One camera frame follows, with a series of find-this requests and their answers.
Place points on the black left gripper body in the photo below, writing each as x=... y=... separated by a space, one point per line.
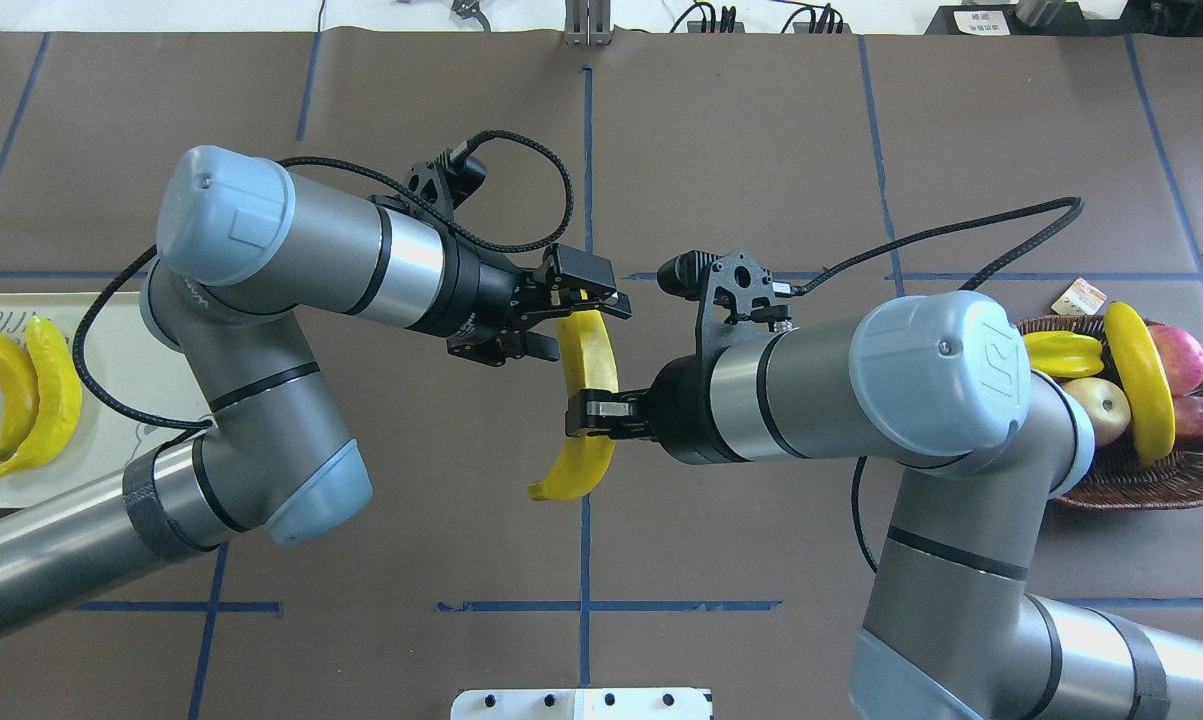
x=484 y=297

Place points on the white paper price tag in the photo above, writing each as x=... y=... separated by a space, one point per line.
x=1081 y=298

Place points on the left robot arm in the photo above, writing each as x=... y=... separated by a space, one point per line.
x=241 y=243

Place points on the red pink apple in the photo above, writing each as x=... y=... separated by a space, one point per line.
x=1181 y=356

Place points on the aluminium frame post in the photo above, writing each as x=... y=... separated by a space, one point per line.
x=588 y=23

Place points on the pale peach fruit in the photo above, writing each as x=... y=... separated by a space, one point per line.
x=1105 y=404

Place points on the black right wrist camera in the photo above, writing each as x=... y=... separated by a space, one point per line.
x=738 y=300

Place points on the brown wicker basket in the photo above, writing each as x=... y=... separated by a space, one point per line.
x=1116 y=480

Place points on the yellow star fruit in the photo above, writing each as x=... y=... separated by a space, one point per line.
x=1064 y=354

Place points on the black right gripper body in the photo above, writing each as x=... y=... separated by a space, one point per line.
x=677 y=410

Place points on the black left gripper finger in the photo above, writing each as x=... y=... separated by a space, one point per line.
x=536 y=345
x=584 y=281

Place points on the yellow banana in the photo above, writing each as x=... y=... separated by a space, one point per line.
x=1142 y=375
x=19 y=392
x=590 y=376
x=60 y=398

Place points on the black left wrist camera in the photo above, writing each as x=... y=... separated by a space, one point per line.
x=444 y=184

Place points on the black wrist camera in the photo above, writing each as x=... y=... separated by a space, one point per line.
x=738 y=300
x=444 y=184

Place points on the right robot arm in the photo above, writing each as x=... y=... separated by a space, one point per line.
x=941 y=384

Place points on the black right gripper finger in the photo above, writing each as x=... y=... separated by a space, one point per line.
x=595 y=412

